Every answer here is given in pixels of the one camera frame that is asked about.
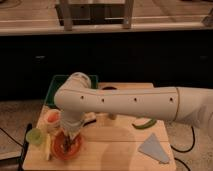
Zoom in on red bowl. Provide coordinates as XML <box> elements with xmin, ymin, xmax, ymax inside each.
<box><xmin>51</xmin><ymin>131</ymin><xmax>82</xmax><ymax>161</ymax></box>

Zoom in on small bowl with orange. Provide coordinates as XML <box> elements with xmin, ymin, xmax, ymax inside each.
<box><xmin>44</xmin><ymin>109</ymin><xmax>60</xmax><ymax>130</ymax></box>

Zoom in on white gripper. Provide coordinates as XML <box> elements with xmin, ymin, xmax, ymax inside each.
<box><xmin>60</xmin><ymin>111</ymin><xmax>84</xmax><ymax>138</ymax></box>

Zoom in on wooden chair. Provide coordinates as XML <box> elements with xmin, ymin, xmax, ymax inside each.
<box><xmin>55</xmin><ymin>0</ymin><xmax>134</xmax><ymax>31</ymax></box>

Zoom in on dark grape bunch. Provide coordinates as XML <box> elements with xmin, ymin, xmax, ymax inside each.
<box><xmin>63</xmin><ymin>136</ymin><xmax>74</xmax><ymax>151</ymax></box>

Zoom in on grey triangular cloth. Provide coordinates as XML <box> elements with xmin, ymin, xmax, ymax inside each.
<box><xmin>138</xmin><ymin>133</ymin><xmax>170</xmax><ymax>164</ymax></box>

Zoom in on green pepper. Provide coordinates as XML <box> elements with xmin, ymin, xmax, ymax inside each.
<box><xmin>132</xmin><ymin>119</ymin><xmax>157</xmax><ymax>130</ymax></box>

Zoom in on yellow banana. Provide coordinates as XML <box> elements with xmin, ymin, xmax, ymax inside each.
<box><xmin>45</xmin><ymin>133</ymin><xmax>51</xmax><ymax>161</ymax></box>

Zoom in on small metal cup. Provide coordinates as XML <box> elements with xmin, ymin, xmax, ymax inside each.
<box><xmin>108</xmin><ymin>114</ymin><xmax>117</xmax><ymax>120</ymax></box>

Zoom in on black cable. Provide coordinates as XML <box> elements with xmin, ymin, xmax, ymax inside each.
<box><xmin>169</xmin><ymin>126</ymin><xmax>196</xmax><ymax>154</ymax></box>

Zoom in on green tray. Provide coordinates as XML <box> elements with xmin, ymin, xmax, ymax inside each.
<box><xmin>44</xmin><ymin>75</ymin><xmax>98</xmax><ymax>109</ymax></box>

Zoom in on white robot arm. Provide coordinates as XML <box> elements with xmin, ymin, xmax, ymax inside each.
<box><xmin>54</xmin><ymin>72</ymin><xmax>213</xmax><ymax>139</ymax></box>

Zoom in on green cup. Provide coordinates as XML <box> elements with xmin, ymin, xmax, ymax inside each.
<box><xmin>26</xmin><ymin>128</ymin><xmax>43</xmax><ymax>146</ymax></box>

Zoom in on dark round plate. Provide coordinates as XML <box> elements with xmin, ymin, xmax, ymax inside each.
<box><xmin>102</xmin><ymin>86</ymin><xmax>117</xmax><ymax>90</ymax></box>

